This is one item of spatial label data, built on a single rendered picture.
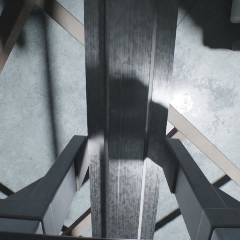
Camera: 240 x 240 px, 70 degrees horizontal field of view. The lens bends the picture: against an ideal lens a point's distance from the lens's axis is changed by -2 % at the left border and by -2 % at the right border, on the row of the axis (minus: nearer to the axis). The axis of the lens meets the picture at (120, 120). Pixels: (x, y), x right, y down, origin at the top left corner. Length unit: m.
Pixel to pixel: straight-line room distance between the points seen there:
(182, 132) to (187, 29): 0.56
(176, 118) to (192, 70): 0.39
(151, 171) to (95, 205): 0.06
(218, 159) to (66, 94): 0.88
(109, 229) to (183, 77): 0.97
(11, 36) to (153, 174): 0.73
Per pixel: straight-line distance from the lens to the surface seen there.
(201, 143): 0.87
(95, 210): 0.19
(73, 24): 0.77
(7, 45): 0.82
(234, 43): 1.09
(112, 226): 0.18
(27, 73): 1.18
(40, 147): 1.28
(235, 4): 1.11
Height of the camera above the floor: 1.03
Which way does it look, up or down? 72 degrees down
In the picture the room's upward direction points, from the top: 174 degrees counter-clockwise
